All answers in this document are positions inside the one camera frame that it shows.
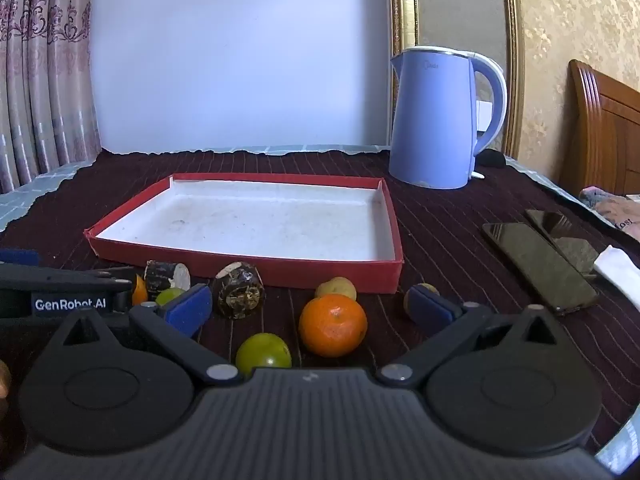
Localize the dark flat pieces on table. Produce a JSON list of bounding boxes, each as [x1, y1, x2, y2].
[[481, 222, 600, 317]]

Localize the blue electric kettle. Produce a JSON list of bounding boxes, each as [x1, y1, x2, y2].
[[389, 46, 508, 191]]

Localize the white cloth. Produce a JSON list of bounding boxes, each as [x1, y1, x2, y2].
[[592, 245, 640, 311]]

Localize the small yellow fruit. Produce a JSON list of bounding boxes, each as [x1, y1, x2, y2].
[[403, 283, 441, 323], [315, 276, 358, 302]]

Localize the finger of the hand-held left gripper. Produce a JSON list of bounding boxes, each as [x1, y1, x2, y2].
[[0, 249, 41, 266], [0, 266, 135, 295]]

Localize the red cardboard box tray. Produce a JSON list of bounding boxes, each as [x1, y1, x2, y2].
[[83, 172, 405, 295]]

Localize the pink cloth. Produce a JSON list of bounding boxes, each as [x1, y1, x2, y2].
[[580, 186, 640, 241]]

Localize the pink patterned curtain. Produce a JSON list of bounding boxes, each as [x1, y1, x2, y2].
[[0, 0, 103, 193]]

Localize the black smartphone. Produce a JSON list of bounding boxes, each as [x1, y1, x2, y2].
[[525, 209, 601, 276]]

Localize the gold ornate frame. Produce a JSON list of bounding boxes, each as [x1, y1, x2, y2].
[[387, 0, 526, 158]]

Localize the dark maroon striped tablecloth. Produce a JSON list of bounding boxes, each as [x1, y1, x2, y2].
[[0, 147, 640, 461]]

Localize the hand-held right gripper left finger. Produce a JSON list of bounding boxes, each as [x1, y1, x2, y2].
[[50, 284, 242, 386]]

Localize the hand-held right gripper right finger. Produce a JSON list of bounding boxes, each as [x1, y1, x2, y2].
[[375, 285, 593, 390]]

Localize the dark sugarcane piece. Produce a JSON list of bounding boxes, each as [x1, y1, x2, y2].
[[212, 261, 266, 320], [144, 260, 192, 296]]

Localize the wooden headboard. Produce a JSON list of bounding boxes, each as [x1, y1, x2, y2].
[[560, 59, 640, 198]]

